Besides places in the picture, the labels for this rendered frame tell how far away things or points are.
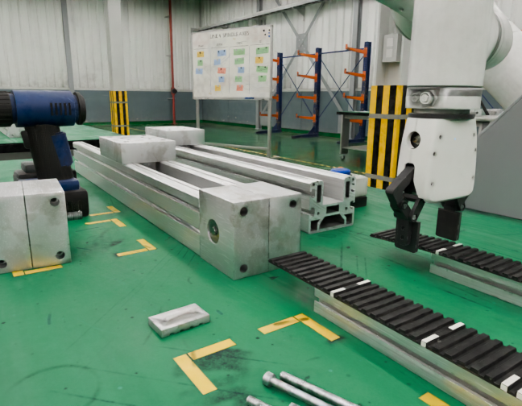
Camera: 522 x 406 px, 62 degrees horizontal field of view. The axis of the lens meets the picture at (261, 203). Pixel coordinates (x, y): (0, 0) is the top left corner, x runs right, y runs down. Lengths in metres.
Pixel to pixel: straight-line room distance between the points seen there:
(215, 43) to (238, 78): 0.67
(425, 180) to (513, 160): 0.39
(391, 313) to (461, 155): 0.25
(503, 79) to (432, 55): 0.49
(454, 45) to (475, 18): 0.03
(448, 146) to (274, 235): 0.23
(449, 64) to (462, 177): 0.14
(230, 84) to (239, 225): 6.19
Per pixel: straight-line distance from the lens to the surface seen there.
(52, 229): 0.60
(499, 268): 0.54
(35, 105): 0.80
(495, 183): 0.93
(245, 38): 6.55
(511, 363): 0.36
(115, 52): 10.93
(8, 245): 0.61
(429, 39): 0.55
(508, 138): 0.91
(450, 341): 0.37
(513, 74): 1.02
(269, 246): 0.54
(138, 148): 0.87
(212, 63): 6.91
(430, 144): 0.53
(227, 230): 0.51
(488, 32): 0.57
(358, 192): 0.87
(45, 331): 0.46
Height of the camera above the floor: 0.99
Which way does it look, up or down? 14 degrees down
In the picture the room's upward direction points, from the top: 1 degrees clockwise
